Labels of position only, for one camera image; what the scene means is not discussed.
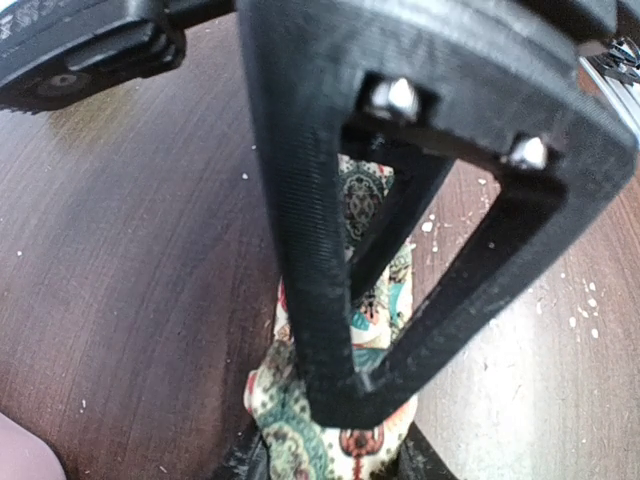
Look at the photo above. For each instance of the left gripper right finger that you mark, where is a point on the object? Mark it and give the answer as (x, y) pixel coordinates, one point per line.
(417, 459)

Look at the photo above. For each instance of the front aluminium rail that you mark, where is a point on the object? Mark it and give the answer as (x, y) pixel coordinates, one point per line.
(614, 68)

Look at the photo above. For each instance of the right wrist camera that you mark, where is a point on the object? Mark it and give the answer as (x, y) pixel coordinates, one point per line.
(57, 53)

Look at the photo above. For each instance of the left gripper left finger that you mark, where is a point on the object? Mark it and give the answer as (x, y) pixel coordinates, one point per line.
(248, 459)

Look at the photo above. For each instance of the pink divided organizer box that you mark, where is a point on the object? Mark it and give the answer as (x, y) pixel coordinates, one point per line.
(25, 456)

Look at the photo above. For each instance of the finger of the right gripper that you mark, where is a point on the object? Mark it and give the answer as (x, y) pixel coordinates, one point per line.
(419, 173)
(360, 109)

